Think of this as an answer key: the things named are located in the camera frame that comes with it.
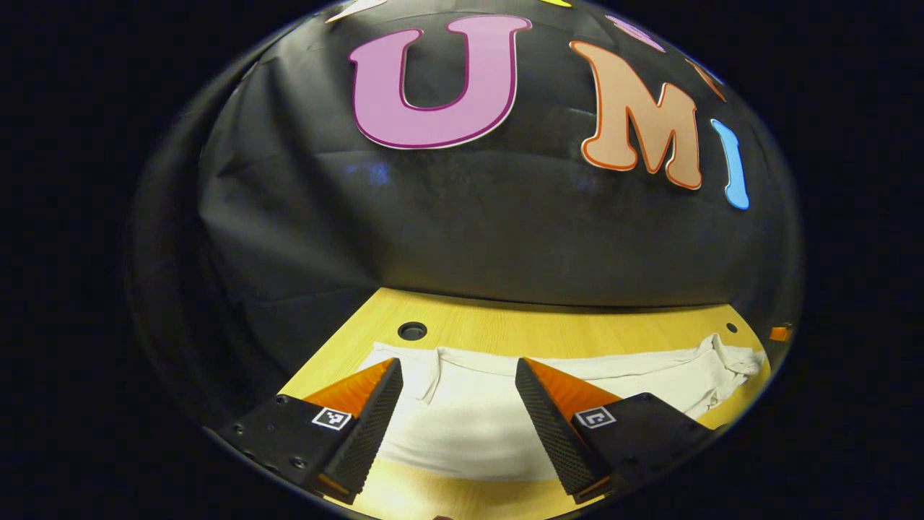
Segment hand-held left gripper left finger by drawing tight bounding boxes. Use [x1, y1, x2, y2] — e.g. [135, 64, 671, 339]
[209, 357, 405, 505]

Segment white jeans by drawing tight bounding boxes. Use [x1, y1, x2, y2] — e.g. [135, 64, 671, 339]
[359, 334, 767, 483]

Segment black backdrop cloth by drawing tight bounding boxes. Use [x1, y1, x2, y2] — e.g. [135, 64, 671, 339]
[130, 0, 803, 434]

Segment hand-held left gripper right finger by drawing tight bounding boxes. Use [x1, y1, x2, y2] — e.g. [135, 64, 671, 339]
[514, 357, 715, 505]

